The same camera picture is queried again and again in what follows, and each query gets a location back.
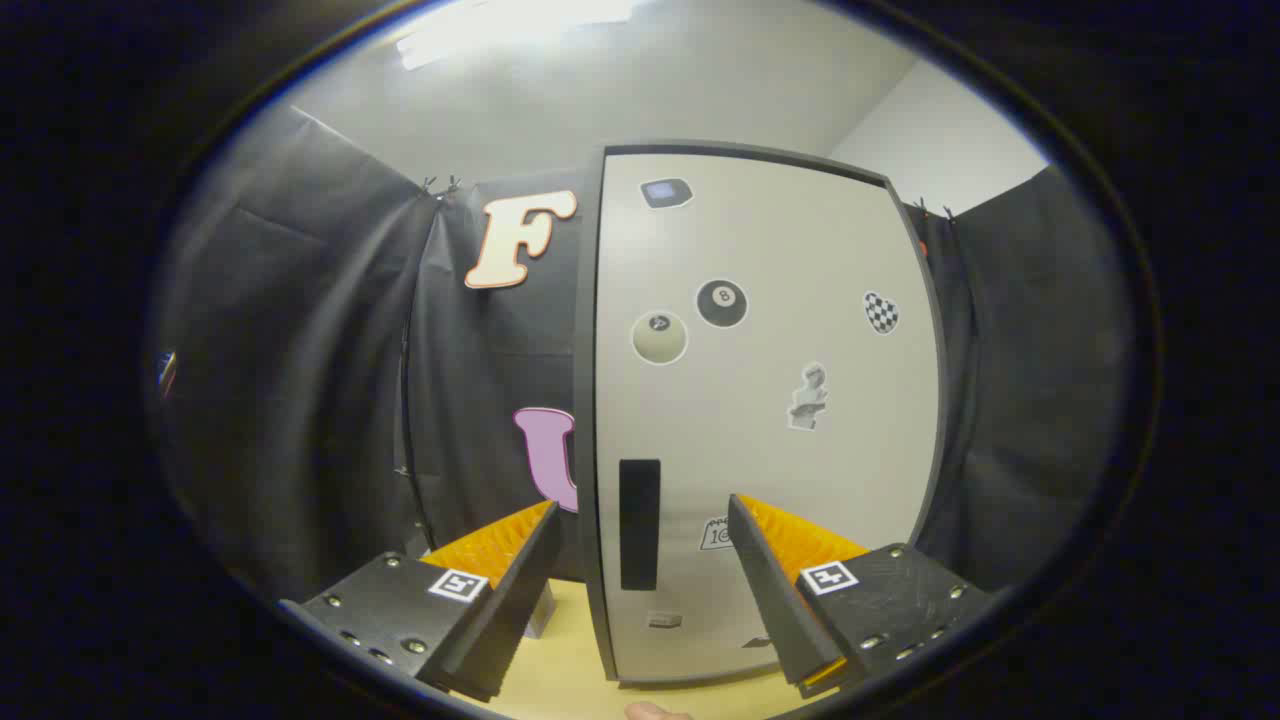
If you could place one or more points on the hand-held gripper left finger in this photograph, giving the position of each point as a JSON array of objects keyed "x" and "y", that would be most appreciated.
[{"x": 510, "y": 610}]

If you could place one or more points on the grey cabinet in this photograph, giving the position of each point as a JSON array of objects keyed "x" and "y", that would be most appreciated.
[{"x": 585, "y": 400}]

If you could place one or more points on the black backdrop cloth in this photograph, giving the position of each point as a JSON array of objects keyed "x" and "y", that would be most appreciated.
[{"x": 300, "y": 400}]

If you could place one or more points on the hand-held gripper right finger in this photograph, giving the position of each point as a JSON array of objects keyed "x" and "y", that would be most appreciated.
[{"x": 775, "y": 600}]

